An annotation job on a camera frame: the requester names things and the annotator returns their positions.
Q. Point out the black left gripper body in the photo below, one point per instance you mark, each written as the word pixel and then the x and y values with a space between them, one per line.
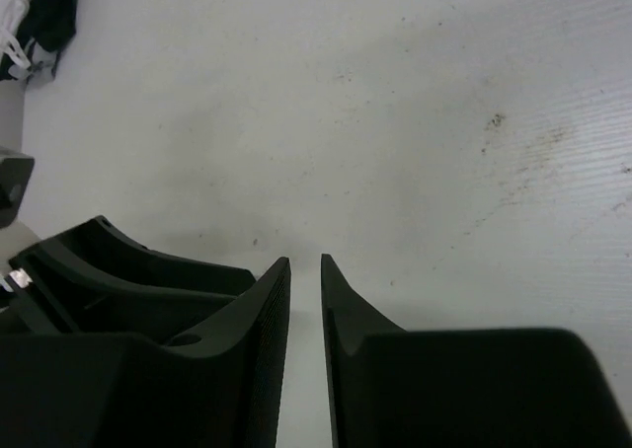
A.
pixel 92 278

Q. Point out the folded white tank top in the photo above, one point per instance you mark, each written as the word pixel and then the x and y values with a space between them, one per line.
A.
pixel 13 13

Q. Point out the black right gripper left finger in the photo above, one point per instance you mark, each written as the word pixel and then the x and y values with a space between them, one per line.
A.
pixel 215 385

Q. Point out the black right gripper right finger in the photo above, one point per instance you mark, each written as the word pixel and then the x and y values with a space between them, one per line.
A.
pixel 515 387

